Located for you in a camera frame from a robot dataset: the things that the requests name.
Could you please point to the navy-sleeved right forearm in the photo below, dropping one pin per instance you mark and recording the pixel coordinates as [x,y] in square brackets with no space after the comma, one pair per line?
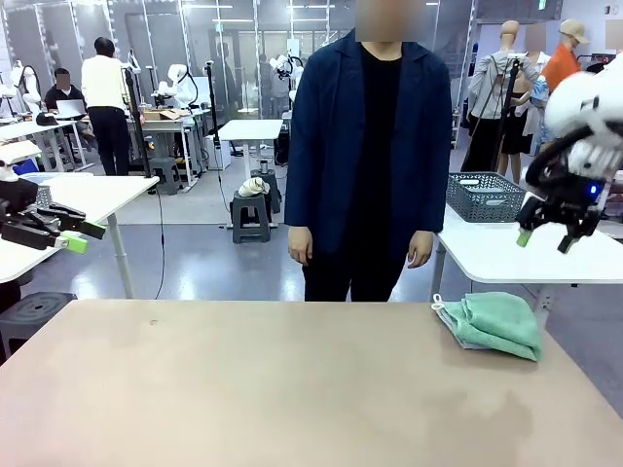
[298,199]

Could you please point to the white side table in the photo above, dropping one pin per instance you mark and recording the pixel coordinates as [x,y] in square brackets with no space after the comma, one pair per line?
[487,253]
[97,194]

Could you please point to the person in blue shirt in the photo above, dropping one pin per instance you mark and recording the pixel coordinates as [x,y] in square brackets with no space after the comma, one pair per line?
[24,166]

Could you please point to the person in navy jacket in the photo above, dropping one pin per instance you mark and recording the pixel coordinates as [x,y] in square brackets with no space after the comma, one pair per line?
[370,146]

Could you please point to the green terry towel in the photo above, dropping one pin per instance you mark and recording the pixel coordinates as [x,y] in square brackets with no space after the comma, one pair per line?
[501,321]

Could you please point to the black tripod stand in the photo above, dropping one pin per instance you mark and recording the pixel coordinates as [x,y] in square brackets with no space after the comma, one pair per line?
[511,92]
[138,124]

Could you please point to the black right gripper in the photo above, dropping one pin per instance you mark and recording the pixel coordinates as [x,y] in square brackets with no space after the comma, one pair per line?
[564,204]

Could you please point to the person's right hand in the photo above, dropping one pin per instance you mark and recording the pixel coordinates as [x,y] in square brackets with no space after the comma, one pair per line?
[299,245]

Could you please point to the man in cream sweater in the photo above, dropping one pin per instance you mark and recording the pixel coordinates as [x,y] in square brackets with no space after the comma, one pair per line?
[104,87]

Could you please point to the black plastic stool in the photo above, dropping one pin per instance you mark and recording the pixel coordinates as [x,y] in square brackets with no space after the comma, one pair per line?
[34,311]

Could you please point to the seated man in black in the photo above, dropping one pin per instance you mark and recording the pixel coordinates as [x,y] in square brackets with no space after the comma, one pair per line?
[63,99]

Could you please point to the grey plastic step stool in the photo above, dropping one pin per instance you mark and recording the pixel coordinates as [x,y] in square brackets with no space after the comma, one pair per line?
[275,190]
[253,203]
[165,170]

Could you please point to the grey plastic lattice basket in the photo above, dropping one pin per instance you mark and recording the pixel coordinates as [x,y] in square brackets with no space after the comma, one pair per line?
[487,202]
[44,198]

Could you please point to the black stand pole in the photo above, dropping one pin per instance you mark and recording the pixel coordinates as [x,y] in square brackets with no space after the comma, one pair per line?
[212,102]

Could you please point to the grey workshop desk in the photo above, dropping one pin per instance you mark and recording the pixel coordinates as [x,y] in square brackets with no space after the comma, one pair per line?
[160,125]

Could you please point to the white office desk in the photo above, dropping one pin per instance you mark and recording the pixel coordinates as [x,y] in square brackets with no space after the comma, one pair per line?
[29,127]

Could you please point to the white computer case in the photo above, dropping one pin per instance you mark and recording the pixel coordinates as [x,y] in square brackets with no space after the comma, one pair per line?
[216,153]

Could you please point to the light blue terry towel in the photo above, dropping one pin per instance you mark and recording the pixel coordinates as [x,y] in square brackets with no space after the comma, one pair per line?
[462,343]

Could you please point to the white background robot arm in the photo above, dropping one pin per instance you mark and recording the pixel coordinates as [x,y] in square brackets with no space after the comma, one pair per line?
[29,82]
[177,82]
[282,65]

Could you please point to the navy-sleeved left forearm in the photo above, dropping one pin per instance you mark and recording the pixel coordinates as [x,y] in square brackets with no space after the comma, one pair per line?
[430,199]

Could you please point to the open cardboard box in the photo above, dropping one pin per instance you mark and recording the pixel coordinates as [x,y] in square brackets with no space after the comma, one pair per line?
[163,115]

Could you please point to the beige crumpled cloth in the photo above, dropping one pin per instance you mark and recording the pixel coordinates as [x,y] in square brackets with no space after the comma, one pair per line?
[253,187]

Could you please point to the person's left hand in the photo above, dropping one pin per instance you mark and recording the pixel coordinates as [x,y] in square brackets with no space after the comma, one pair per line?
[419,249]

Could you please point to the silver laptop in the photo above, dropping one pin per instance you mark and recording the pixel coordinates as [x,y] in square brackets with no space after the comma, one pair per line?
[72,108]

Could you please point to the white shoe shelf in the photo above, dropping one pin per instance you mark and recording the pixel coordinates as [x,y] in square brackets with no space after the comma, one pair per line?
[456,131]

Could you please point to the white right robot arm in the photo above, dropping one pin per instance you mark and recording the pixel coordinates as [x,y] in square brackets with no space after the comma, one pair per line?
[589,102]

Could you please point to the black bag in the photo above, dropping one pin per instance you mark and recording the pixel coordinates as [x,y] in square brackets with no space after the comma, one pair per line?
[46,119]

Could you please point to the white standing desk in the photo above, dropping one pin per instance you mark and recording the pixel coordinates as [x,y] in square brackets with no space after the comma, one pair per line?
[250,129]

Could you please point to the mannequin in grey shirt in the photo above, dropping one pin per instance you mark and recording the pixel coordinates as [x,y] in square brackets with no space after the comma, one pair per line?
[496,82]

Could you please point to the mannequin in orange jacket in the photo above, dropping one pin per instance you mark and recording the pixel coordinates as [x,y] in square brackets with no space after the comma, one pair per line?
[564,68]

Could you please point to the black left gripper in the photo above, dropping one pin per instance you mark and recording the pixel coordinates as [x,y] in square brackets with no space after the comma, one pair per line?
[17,197]

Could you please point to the mannequin in blue floral dress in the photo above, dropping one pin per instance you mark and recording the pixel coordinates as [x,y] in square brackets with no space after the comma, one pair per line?
[540,107]

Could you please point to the figure in black skirt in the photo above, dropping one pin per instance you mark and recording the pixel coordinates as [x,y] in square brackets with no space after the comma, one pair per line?
[518,131]

